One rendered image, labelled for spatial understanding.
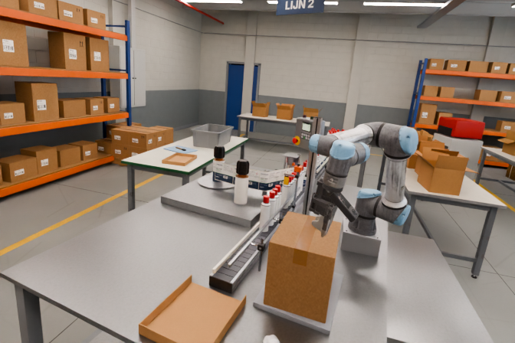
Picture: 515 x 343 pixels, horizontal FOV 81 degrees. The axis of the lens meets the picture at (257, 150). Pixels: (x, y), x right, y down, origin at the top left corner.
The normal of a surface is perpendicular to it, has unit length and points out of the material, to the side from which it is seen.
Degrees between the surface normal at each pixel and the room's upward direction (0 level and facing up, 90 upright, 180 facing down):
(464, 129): 90
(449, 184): 90
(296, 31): 90
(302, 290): 90
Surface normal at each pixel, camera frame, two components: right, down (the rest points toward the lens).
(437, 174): -0.19, 0.21
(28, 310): 0.92, 0.16
